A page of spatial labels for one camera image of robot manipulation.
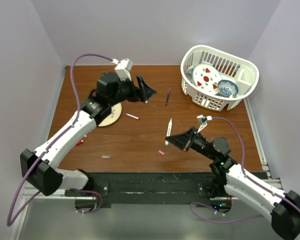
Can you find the round pastel plate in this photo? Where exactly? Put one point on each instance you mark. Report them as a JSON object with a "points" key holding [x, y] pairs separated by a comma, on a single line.
{"points": [[115, 114]]}

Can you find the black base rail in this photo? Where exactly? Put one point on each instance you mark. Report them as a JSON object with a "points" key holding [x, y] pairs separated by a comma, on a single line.
{"points": [[155, 188]]}

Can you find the purple pen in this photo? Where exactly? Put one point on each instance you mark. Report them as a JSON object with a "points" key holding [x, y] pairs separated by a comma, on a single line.
{"points": [[167, 97]]}

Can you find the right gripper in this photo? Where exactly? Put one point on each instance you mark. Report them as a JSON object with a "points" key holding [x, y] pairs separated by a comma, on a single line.
{"points": [[182, 140]]}

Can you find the white plastic dish basket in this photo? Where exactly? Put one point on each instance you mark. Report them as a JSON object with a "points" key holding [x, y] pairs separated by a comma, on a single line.
{"points": [[242, 72]]}

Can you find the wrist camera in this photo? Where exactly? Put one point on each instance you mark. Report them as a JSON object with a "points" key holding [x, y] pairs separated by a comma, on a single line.
{"points": [[203, 122], [123, 69]]}

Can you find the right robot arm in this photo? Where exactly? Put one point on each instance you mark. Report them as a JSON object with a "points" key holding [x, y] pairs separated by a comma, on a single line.
{"points": [[280, 208]]}

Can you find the red-tipped white marker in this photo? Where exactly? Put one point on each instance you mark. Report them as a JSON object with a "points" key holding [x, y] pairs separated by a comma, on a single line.
{"points": [[132, 116]]}

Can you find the strawberry pattern plate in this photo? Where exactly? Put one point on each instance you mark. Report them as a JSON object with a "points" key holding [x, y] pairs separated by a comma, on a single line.
{"points": [[206, 78]]}

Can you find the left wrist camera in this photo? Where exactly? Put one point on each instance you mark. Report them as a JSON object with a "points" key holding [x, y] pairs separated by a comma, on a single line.
{"points": [[123, 69]]}

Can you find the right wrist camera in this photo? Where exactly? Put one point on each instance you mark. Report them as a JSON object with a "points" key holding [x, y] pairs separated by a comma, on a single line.
{"points": [[203, 122]]}

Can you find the red pen cap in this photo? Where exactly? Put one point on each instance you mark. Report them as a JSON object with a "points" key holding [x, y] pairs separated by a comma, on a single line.
{"points": [[80, 142]]}

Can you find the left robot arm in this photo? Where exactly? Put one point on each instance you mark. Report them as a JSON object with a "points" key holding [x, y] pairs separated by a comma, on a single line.
{"points": [[41, 167]]}

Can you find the white marker with green end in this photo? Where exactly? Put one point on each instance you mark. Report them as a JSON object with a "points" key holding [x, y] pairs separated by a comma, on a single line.
{"points": [[169, 128]]}

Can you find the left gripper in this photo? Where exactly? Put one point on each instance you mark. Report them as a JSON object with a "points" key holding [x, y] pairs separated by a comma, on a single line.
{"points": [[136, 93]]}

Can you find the grey pen cap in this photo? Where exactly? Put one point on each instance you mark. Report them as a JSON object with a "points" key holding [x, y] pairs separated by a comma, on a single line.
{"points": [[106, 156]]}

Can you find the blue and white bowl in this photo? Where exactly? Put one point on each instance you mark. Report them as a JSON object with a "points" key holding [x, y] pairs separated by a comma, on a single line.
{"points": [[227, 88]]}

